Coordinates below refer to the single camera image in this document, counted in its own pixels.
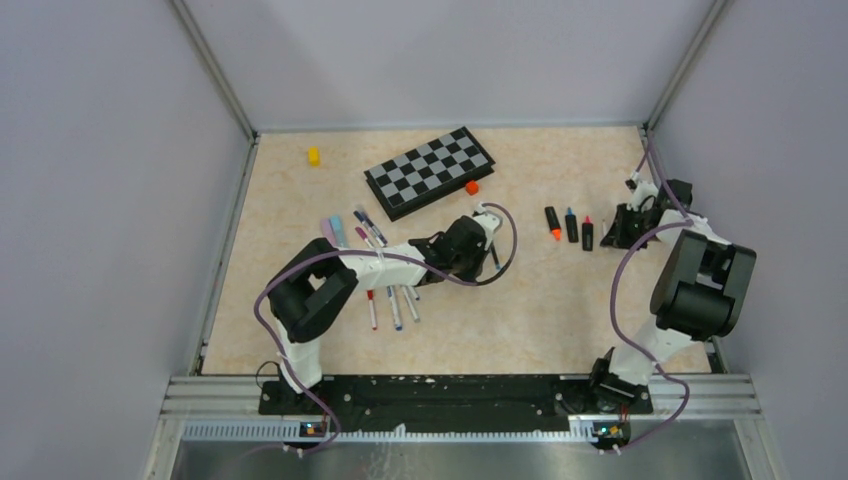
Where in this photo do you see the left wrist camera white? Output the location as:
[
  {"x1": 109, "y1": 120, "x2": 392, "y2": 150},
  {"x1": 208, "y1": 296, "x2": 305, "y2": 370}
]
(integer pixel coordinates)
[{"x1": 472, "y1": 204, "x2": 503, "y2": 235}]

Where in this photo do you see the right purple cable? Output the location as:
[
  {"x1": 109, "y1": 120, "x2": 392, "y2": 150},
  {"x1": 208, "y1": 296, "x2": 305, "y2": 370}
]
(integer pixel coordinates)
[{"x1": 609, "y1": 132, "x2": 694, "y2": 455}]

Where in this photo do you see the pink eraser block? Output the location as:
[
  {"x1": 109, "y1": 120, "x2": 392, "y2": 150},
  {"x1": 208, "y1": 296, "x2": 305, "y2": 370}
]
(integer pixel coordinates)
[{"x1": 320, "y1": 218, "x2": 337, "y2": 246}]

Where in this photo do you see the yellow block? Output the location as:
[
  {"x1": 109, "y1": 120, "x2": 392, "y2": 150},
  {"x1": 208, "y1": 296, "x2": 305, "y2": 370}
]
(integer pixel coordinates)
[{"x1": 307, "y1": 147, "x2": 321, "y2": 167}]

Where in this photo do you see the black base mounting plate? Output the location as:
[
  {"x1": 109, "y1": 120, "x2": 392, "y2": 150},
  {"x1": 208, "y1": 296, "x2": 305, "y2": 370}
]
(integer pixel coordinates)
[{"x1": 258, "y1": 374, "x2": 653, "y2": 433}]

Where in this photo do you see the blue capped whiteboard marker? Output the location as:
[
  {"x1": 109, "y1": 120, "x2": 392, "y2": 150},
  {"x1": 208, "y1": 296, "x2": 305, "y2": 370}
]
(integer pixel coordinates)
[{"x1": 366, "y1": 290, "x2": 378, "y2": 331}]

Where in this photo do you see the white marker with pink band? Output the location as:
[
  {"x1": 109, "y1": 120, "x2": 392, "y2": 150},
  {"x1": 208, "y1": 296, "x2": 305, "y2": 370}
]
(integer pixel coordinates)
[{"x1": 355, "y1": 226, "x2": 377, "y2": 250}]

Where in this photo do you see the aluminium frame rail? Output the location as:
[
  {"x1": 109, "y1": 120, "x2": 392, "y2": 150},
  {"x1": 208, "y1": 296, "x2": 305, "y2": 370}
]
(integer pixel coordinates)
[{"x1": 145, "y1": 374, "x2": 787, "y2": 479}]

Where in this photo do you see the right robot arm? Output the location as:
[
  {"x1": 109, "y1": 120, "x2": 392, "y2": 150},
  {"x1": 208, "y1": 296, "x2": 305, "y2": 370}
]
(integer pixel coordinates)
[{"x1": 586, "y1": 173, "x2": 757, "y2": 412}]

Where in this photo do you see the light blue eraser block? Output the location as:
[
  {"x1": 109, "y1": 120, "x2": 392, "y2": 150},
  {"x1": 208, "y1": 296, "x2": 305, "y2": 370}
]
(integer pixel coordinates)
[{"x1": 330, "y1": 215, "x2": 349, "y2": 248}]

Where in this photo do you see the orange red cube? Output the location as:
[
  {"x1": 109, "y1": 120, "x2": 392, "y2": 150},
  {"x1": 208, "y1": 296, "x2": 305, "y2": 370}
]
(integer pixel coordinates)
[{"x1": 465, "y1": 181, "x2": 480, "y2": 195}]

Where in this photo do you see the white marker grey cap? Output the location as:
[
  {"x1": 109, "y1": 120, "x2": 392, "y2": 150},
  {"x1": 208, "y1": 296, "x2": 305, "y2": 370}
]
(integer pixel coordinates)
[{"x1": 403, "y1": 285, "x2": 421, "y2": 323}]

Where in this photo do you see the black highlighter pink tip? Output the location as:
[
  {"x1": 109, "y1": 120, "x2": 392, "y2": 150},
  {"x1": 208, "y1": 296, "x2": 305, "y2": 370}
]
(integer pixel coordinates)
[{"x1": 580, "y1": 216, "x2": 594, "y2": 252}]

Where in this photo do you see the black orange-tip highlighter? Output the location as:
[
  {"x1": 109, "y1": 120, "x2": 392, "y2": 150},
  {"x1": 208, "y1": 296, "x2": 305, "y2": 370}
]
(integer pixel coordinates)
[{"x1": 544, "y1": 206, "x2": 562, "y2": 241}]

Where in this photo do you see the white marker blue cap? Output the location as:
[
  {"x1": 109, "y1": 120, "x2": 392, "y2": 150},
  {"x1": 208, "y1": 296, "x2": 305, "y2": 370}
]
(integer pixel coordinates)
[{"x1": 386, "y1": 286, "x2": 403, "y2": 331}]

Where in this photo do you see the purple whiteboard marker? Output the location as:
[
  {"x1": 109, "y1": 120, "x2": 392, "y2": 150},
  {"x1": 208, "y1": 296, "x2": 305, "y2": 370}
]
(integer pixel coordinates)
[{"x1": 353, "y1": 209, "x2": 388, "y2": 247}]

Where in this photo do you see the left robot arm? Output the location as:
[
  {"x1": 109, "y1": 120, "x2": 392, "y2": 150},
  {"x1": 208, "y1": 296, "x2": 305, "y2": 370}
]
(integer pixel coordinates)
[{"x1": 259, "y1": 210, "x2": 503, "y2": 414}]

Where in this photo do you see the blue gel pen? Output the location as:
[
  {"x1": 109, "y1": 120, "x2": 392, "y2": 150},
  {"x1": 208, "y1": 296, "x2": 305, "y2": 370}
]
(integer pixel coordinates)
[{"x1": 490, "y1": 244, "x2": 502, "y2": 272}]

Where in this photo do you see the black highlighter with blue cap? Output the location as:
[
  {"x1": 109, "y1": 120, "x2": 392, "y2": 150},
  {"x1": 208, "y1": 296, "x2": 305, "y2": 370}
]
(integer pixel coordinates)
[{"x1": 564, "y1": 207, "x2": 579, "y2": 243}]

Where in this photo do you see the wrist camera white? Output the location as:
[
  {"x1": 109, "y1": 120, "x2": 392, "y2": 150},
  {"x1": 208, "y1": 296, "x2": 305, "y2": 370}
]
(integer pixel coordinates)
[
  {"x1": 472, "y1": 204, "x2": 503, "y2": 235},
  {"x1": 625, "y1": 171, "x2": 659, "y2": 212}
]

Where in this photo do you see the black and grey chessboard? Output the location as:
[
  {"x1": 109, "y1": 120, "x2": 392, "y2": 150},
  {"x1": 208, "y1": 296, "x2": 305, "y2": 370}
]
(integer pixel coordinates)
[{"x1": 364, "y1": 127, "x2": 496, "y2": 222}]

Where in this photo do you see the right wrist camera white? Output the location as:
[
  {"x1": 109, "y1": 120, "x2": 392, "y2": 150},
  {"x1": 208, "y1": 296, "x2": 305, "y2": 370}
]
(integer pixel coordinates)
[{"x1": 625, "y1": 171, "x2": 659, "y2": 212}]

